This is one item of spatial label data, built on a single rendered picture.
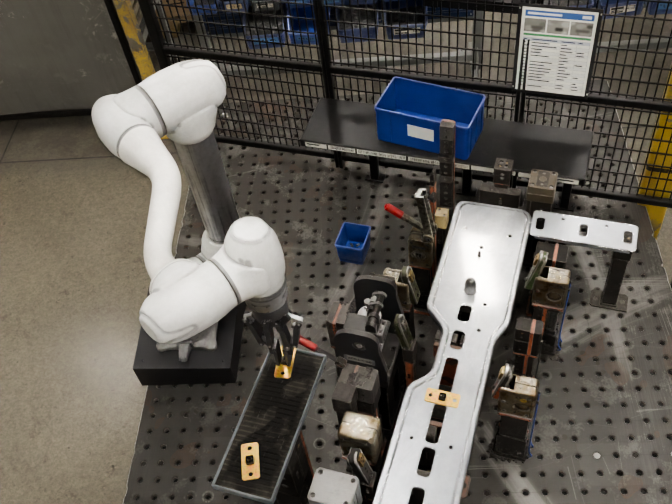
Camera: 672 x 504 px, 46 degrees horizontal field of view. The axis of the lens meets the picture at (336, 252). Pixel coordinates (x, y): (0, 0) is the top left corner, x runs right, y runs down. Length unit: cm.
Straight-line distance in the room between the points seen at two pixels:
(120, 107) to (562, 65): 127
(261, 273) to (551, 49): 127
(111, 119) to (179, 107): 16
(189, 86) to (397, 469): 101
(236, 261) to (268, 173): 153
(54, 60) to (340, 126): 203
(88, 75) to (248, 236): 293
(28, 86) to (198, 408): 247
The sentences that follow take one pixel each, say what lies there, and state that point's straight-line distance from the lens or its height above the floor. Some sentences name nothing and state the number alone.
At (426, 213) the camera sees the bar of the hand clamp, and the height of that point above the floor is 116.
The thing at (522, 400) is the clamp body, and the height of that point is 102.
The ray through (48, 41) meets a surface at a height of 61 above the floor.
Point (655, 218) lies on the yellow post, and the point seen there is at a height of 65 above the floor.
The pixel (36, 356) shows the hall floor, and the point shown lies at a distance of 363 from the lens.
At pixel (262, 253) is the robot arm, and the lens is 143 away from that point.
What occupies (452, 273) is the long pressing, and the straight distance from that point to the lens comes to 219.
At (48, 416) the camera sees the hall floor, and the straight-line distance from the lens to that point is 343.
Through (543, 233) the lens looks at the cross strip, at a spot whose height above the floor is 100.
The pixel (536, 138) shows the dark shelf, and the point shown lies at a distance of 253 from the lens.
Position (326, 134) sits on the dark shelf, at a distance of 257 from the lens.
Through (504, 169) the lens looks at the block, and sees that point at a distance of 235.
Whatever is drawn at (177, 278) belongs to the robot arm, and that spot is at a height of 164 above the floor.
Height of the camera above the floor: 272
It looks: 50 degrees down
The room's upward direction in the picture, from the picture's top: 9 degrees counter-clockwise
